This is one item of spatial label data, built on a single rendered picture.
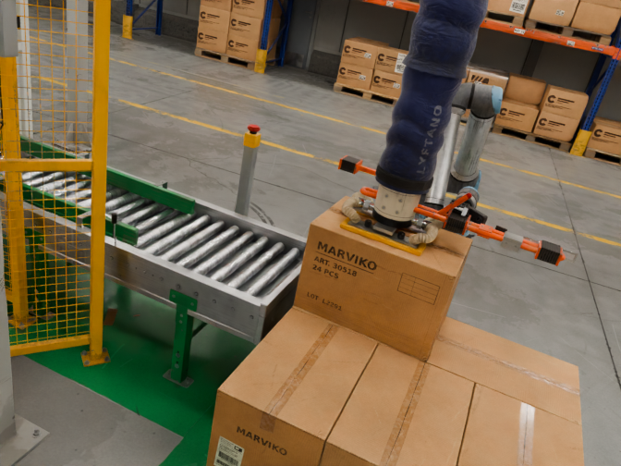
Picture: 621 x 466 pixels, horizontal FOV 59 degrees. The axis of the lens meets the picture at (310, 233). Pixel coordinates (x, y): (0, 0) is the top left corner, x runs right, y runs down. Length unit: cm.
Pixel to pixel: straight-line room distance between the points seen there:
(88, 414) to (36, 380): 32
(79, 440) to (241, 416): 82
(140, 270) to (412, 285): 118
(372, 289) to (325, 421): 58
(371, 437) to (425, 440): 18
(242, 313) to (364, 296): 51
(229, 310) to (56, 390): 86
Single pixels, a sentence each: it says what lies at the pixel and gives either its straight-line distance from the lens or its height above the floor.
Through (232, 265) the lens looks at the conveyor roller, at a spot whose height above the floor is 55.
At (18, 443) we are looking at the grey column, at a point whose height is 1.
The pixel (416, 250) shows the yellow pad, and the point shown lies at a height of 96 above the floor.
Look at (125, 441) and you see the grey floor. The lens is 250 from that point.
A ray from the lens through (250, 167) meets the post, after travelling 300.
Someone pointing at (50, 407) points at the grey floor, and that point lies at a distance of 266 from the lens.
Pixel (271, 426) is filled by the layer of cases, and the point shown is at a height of 50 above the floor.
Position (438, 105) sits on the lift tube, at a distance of 205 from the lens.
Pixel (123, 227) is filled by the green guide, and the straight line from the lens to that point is 264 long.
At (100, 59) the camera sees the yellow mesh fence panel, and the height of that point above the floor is 141.
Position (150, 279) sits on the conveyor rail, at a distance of 252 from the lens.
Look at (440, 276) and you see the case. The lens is 209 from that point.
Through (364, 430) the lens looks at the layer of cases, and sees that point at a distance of 191.
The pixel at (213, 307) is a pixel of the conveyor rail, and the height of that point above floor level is 49.
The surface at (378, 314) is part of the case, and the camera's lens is 223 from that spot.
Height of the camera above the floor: 186
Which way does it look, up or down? 26 degrees down
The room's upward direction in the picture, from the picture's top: 12 degrees clockwise
